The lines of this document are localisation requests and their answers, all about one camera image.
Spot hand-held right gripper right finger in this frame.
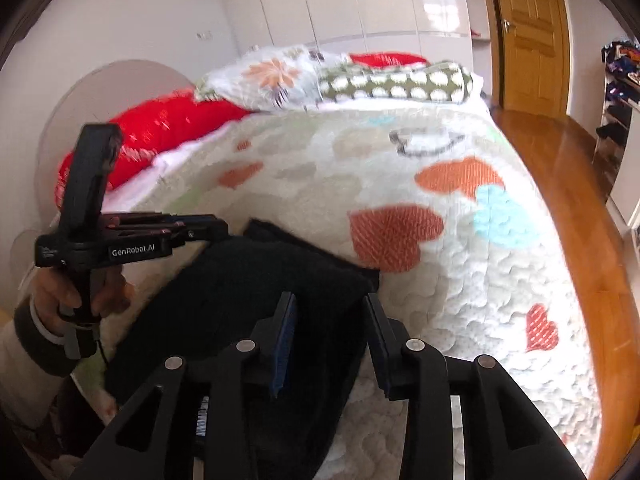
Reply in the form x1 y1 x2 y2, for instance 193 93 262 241
364 292 588 480

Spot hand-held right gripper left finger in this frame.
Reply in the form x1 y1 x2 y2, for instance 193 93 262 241
70 291 301 480

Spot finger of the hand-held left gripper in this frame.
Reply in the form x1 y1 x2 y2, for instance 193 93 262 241
115 221 231 257
102 212 219 229

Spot black pants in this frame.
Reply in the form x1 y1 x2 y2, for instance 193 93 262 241
102 217 383 480

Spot person's left forearm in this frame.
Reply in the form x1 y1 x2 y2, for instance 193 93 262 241
0 304 106 431

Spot person's left hand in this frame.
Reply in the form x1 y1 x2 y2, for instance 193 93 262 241
31 265 137 332

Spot pink fleece blanket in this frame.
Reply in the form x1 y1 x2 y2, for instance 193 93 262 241
107 137 211 211

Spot rounded grey headboard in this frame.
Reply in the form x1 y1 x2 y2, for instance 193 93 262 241
10 59 193 261

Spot long red embroidered pillow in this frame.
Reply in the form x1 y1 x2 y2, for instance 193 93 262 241
55 87 253 208

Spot white floral pillow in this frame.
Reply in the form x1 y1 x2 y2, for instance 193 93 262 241
192 45 351 113

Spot heart patterned quilt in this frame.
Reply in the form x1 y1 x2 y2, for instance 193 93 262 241
65 100 601 480

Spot green white-dotted pillow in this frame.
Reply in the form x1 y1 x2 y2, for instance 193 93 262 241
317 61 476 106

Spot small red pillow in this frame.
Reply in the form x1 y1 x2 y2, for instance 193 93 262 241
347 51 431 68

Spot white glossy wardrobe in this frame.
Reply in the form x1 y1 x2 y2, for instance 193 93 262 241
217 0 476 68

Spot shoe rack with shoes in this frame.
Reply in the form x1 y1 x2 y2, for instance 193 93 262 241
592 40 640 211

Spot wooden door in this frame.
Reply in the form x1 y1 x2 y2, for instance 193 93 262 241
487 0 571 118

